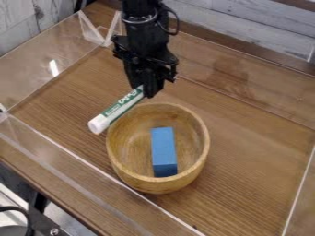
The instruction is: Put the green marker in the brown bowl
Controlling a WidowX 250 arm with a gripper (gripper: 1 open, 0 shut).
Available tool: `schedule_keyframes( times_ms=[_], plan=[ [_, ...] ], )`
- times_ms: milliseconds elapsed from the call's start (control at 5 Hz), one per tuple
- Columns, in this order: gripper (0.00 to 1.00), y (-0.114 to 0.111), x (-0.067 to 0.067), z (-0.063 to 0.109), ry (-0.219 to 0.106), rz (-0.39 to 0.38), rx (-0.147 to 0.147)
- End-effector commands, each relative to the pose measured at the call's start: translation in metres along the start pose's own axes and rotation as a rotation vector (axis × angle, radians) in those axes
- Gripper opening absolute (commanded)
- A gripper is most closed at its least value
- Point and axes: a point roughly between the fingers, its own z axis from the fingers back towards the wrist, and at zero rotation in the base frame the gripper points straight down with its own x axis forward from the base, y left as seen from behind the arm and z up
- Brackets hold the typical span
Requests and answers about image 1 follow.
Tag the brown wooden bowl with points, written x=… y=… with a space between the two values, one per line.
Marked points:
x=129 y=146

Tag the clear acrylic tray wall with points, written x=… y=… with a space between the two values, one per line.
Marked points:
x=255 y=189

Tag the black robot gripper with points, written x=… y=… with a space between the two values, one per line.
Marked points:
x=150 y=63

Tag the black metal table frame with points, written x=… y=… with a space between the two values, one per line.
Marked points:
x=42 y=225

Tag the green and white marker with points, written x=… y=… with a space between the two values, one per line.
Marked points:
x=99 y=123

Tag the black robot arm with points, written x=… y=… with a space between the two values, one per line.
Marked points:
x=139 y=8

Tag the blue rectangular block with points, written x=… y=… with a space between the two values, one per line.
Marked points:
x=163 y=152

